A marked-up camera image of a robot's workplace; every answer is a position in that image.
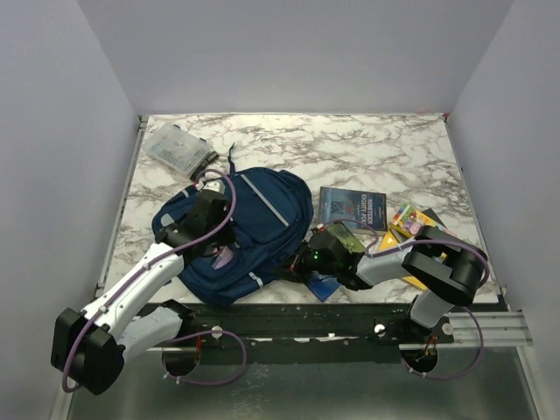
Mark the navy blue student backpack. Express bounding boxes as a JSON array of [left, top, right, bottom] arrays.
[[151, 167, 313, 306]]

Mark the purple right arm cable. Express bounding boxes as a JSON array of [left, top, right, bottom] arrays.
[[314, 218, 489, 381]]

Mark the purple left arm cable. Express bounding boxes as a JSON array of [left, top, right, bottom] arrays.
[[61, 169, 249, 393]]

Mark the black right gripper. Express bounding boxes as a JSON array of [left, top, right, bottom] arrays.
[[271, 239, 340, 285]]

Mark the white cylindrical object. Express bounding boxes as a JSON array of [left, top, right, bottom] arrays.
[[204, 171, 221, 179]]

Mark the clear plastic organiser box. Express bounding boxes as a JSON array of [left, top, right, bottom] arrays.
[[142, 122, 218, 177]]

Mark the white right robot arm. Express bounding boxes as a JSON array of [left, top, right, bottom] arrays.
[[290, 226, 490, 343]]

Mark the aluminium extrusion rail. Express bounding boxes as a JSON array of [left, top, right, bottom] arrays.
[[67, 311, 533, 352]]

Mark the Animal Farm book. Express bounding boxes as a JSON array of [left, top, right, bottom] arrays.
[[305, 220, 364, 303]]

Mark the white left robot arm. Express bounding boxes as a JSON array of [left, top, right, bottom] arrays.
[[51, 176, 237, 395]]

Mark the colourful children's book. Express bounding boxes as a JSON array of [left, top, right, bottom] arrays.
[[388, 204, 445, 238]]

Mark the black mounting base plate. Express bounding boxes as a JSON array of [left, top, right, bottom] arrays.
[[87, 297, 511, 367]]

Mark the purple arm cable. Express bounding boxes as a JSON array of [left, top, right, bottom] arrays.
[[314, 218, 489, 381], [61, 169, 249, 393]]

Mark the purple highlighter marker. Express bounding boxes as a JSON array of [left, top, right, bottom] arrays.
[[212, 248, 235, 270]]

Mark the yellow notebook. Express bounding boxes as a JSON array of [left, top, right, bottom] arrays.
[[378, 232, 427, 291]]

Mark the Nineteen Eighty-Four book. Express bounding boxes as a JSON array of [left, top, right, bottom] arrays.
[[318, 186, 388, 234]]

